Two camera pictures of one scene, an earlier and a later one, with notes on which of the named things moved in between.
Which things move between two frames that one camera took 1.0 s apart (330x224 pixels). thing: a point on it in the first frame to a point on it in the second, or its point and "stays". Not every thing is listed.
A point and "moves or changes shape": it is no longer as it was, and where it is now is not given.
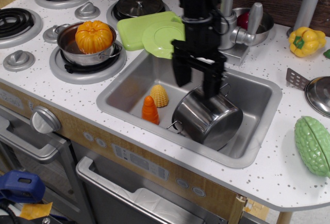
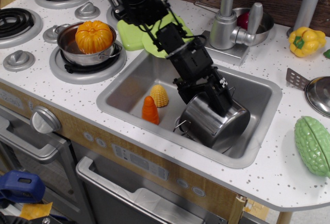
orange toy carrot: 150,112 stays
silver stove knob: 50,35 stays
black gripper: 200,47 to 194,63
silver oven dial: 44,121 stays
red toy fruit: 242,20 stays
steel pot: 215,122 moves or changes shape
